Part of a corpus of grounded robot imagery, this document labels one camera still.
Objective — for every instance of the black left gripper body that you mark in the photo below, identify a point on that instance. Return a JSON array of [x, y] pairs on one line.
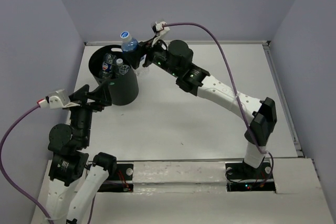
[[82, 115]]

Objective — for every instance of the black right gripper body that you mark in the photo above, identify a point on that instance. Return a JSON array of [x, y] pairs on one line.
[[158, 56]]

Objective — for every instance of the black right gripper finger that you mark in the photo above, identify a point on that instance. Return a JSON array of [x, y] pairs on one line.
[[148, 45], [134, 57]]

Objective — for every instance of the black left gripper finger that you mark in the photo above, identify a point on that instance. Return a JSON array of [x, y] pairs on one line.
[[79, 98], [101, 94]]

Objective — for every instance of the clear bottle blue label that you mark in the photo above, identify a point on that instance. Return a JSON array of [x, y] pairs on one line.
[[130, 44]]

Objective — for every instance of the clear crushed label-less bottle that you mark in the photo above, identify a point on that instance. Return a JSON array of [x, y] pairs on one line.
[[123, 69]]

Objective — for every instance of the clear bottle black label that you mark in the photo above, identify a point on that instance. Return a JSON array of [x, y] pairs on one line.
[[107, 66]]

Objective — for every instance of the clear bottle blue-green label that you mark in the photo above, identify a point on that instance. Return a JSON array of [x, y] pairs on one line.
[[118, 64]]

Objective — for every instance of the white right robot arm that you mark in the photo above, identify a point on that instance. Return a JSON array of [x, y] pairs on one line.
[[175, 58]]

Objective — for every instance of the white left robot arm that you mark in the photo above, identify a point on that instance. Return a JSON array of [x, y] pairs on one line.
[[64, 203]]

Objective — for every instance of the black plastic bin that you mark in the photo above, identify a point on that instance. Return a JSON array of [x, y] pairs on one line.
[[126, 89]]

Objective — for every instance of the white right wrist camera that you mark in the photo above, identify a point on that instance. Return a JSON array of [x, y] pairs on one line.
[[160, 30]]

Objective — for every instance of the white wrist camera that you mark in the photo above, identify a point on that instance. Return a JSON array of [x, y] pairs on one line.
[[55, 100], [160, 30]]

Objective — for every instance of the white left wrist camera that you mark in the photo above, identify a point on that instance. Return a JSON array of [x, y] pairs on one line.
[[55, 100]]

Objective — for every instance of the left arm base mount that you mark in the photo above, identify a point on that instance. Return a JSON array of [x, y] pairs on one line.
[[121, 181]]

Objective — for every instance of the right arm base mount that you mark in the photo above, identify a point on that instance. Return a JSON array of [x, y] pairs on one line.
[[243, 178]]

